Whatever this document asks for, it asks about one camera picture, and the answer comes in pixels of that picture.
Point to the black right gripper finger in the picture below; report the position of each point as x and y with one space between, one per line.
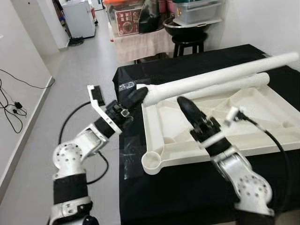
190 110

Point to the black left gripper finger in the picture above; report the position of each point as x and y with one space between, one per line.
137 94
135 107

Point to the white plastic table leg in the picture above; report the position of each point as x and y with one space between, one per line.
255 80
211 79

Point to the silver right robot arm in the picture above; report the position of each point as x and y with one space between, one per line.
243 180

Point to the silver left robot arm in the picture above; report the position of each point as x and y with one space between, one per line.
70 157

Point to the crumpled clear tape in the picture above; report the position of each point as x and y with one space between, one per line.
125 86

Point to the white plastic table top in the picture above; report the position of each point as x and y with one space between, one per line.
225 126

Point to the beige table cover cloth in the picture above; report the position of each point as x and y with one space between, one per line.
143 44

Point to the black tablecloth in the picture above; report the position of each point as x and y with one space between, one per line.
178 197

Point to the red printed box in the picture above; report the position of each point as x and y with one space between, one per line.
127 21

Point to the orange lid storage bin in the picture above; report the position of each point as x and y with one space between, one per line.
110 18

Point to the black wok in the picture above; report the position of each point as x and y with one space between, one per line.
185 29

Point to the white appliance cabinet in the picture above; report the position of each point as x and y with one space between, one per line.
78 16

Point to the clear plastic storage box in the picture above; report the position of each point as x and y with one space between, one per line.
197 11

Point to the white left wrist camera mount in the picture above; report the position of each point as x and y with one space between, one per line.
101 112

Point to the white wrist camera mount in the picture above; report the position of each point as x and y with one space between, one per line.
233 113
101 112

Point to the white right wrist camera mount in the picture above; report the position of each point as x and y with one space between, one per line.
233 113

